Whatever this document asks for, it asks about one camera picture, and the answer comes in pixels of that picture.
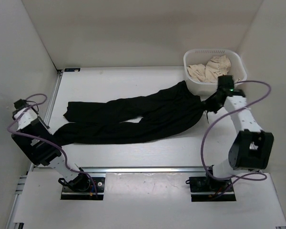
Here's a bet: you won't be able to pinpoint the black trousers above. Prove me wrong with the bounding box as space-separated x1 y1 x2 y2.
54 81 205 146

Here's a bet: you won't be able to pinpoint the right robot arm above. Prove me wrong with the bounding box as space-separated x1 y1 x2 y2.
202 75 274 191

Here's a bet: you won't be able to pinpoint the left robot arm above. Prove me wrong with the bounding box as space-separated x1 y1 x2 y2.
8 99 93 192

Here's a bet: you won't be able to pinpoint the beige trousers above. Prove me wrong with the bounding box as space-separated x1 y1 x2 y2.
186 55 232 83

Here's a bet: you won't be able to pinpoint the white plastic laundry basket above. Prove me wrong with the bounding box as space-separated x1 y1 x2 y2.
183 49 247 96

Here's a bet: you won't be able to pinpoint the white front cover board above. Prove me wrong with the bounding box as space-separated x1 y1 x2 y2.
14 171 286 229

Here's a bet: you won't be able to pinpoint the dark blue label sticker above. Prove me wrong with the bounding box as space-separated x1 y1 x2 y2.
64 68 81 72

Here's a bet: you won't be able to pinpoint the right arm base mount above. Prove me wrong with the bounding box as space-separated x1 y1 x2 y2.
185 176 236 202

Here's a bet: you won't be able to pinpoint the front aluminium rail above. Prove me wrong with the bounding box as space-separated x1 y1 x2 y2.
33 166 259 174

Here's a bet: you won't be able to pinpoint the left aluminium rail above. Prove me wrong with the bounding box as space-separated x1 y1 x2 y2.
5 70 63 229

